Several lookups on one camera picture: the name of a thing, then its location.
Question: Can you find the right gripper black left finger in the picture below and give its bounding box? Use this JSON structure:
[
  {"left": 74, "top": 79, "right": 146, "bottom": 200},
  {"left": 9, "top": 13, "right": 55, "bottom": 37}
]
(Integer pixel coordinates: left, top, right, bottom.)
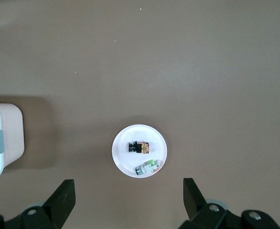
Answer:
[{"left": 0, "top": 179, "right": 76, "bottom": 229}]

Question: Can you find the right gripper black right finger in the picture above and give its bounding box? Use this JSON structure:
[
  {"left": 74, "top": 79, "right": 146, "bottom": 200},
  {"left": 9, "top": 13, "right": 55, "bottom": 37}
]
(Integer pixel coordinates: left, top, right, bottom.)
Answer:
[{"left": 179, "top": 177, "right": 280, "bottom": 229}]

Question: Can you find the pale pink round plate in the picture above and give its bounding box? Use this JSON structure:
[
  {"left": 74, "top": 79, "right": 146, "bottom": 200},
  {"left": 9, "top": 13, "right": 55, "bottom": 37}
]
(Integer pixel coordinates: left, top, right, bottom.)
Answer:
[{"left": 111, "top": 124, "right": 168, "bottom": 178}]

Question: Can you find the white lidded storage box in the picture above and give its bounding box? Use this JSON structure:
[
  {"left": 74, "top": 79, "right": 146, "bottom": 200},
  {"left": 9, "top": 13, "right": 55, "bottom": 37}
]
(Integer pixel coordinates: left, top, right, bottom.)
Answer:
[{"left": 0, "top": 99, "right": 25, "bottom": 184}]

